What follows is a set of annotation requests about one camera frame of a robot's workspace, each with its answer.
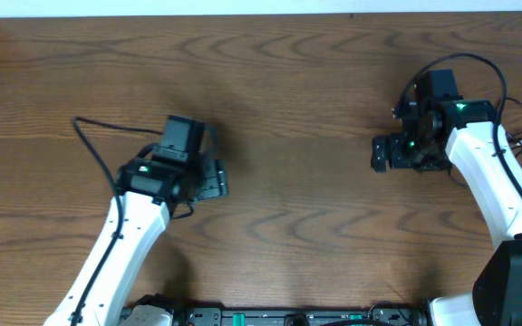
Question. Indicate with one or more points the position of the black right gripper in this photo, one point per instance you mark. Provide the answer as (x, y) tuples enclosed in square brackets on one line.
[(379, 154)]

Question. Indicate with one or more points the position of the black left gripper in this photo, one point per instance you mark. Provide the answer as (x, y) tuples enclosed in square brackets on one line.
[(218, 179)]

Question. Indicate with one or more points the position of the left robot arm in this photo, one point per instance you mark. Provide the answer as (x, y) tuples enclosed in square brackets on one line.
[(179, 169)]

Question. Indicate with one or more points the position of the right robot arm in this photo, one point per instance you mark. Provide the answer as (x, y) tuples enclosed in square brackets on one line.
[(442, 130)]

